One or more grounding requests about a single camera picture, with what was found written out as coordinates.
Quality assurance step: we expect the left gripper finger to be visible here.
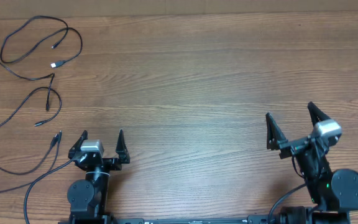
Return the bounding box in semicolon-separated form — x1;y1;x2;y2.
68;130;88;159
116;129;130;164

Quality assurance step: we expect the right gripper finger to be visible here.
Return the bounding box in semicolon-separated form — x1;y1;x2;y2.
307;101;331;126
265;113;288;150

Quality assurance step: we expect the black USB-C cable long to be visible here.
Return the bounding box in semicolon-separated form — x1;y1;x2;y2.
0;130;63;196

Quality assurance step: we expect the black USB-C cable short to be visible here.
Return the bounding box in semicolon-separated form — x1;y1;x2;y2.
0;57;63;132

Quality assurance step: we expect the black USB-A cable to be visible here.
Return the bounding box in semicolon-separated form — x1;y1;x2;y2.
0;15;83;68

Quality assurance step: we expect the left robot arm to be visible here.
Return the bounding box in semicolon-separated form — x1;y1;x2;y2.
67;130;131;223

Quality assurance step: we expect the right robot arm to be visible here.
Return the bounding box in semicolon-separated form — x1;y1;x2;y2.
265;102;358;223

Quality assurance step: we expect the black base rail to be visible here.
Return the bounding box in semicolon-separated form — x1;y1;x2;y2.
58;213;351;224

